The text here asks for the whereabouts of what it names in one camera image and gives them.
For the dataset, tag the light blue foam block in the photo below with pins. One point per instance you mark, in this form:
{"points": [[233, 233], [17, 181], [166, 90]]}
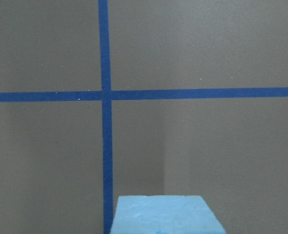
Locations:
{"points": [[164, 214]]}

